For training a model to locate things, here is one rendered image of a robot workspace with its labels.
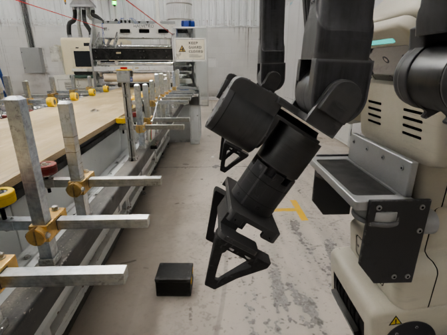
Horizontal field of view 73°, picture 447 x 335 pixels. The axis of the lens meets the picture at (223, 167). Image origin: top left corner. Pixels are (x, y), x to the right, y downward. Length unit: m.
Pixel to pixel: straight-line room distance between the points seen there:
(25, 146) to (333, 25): 0.77
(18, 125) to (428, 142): 0.86
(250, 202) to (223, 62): 10.82
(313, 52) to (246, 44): 10.88
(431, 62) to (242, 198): 0.25
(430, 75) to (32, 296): 0.92
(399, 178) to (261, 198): 0.31
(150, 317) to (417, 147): 1.52
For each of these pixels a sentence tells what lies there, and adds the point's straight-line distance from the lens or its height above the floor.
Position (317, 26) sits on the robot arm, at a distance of 0.33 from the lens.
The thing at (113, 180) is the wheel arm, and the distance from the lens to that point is 1.17.
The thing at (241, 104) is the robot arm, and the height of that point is 1.21.
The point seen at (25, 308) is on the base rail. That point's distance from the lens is 0.92.
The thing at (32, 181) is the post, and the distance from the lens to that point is 0.93.
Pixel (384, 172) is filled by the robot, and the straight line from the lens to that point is 0.63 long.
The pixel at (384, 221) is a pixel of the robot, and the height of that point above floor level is 1.01.
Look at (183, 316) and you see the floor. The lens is 1.77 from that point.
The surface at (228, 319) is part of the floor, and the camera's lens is 1.75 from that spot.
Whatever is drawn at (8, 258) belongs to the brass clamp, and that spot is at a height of 0.84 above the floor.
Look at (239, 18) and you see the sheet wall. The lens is 11.27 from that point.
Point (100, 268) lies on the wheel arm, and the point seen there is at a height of 0.83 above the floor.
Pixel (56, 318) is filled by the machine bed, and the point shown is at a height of 0.17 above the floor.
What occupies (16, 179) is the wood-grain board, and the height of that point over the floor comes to 0.89.
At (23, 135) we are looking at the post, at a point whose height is 1.08.
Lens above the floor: 1.25
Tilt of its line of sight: 19 degrees down
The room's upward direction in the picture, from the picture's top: straight up
